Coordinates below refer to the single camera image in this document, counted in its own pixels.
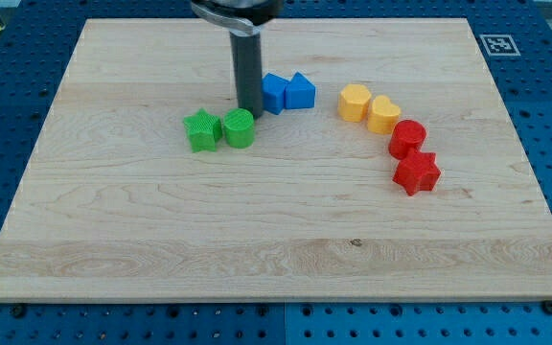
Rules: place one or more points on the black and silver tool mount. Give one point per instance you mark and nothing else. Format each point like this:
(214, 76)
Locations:
(239, 17)

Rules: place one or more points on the red cylinder block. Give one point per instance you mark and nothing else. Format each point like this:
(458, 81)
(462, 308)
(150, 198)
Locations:
(406, 135)

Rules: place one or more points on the yellow hexagon block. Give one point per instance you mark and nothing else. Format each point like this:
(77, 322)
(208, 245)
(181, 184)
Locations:
(353, 102)

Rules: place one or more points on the green cylinder block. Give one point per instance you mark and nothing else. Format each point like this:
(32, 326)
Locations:
(239, 128)

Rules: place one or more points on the yellow heart block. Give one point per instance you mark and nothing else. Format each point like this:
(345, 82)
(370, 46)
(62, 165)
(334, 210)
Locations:
(383, 115)

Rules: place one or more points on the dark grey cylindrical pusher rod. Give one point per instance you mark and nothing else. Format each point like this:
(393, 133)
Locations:
(248, 72)

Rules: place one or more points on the red star block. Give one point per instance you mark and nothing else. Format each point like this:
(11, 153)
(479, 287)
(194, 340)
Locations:
(417, 172)

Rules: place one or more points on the blue cube block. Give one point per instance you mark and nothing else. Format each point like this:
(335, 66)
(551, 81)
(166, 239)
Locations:
(274, 89)

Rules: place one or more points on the blue triangle block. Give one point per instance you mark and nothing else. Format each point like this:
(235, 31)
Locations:
(300, 93)

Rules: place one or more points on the black and white fiducial tag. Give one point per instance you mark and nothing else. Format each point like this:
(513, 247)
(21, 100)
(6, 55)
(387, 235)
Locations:
(499, 45)

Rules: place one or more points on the green star block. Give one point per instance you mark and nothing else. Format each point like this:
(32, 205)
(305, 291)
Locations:
(203, 130)

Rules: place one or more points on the light wooden board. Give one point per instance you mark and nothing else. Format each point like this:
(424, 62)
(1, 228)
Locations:
(114, 207)

